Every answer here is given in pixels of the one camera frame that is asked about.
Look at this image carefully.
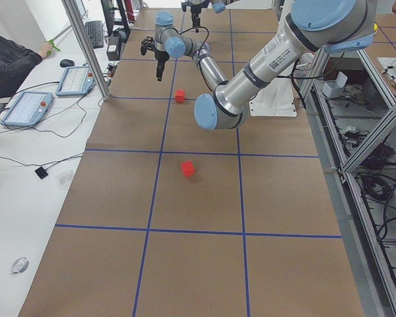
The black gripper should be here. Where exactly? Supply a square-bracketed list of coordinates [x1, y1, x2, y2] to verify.
[154, 13, 200, 81]

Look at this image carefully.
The red block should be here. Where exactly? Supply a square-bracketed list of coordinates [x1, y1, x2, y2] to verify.
[180, 160, 196, 178]
[175, 89, 186, 104]

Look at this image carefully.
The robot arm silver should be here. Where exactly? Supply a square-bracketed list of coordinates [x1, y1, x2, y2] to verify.
[153, 1, 378, 130]
[181, 0, 236, 28]

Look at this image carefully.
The black power adapter box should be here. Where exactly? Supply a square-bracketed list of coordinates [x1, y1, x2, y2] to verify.
[106, 36, 121, 61]

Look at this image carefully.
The black keyboard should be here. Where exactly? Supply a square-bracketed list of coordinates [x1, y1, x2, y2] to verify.
[84, 20, 104, 49]

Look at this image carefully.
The far teach pendant tablet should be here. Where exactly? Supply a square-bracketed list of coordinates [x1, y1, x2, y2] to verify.
[55, 66, 94, 97]

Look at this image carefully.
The teach pendant tablet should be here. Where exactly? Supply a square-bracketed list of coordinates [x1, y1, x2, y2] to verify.
[55, 66, 94, 97]
[1, 91, 54, 128]

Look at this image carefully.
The black computer mouse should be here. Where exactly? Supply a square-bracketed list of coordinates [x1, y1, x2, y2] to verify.
[59, 59, 75, 67]

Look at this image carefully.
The near teach pendant tablet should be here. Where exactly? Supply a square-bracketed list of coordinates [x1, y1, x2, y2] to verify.
[1, 91, 54, 128]

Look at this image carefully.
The person in black jacket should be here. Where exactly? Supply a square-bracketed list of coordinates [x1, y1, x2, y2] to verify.
[0, 36, 53, 98]

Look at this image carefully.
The brown paper table cover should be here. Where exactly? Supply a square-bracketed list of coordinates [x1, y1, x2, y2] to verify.
[20, 9, 364, 316]

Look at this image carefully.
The small black square pad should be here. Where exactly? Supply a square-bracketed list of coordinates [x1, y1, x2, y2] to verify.
[35, 166, 49, 180]

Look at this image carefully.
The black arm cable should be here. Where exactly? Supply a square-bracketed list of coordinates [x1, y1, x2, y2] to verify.
[178, 26, 211, 50]

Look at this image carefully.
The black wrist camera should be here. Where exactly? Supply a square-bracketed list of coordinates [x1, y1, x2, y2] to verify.
[141, 36, 156, 56]

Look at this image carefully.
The aluminium frame post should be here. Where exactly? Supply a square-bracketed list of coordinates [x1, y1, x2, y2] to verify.
[61, 0, 110, 101]

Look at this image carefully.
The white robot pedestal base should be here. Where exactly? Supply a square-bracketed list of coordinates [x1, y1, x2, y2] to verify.
[249, 78, 297, 118]

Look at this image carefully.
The black cable bundle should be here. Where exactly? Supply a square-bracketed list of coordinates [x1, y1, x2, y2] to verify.
[354, 171, 396, 245]

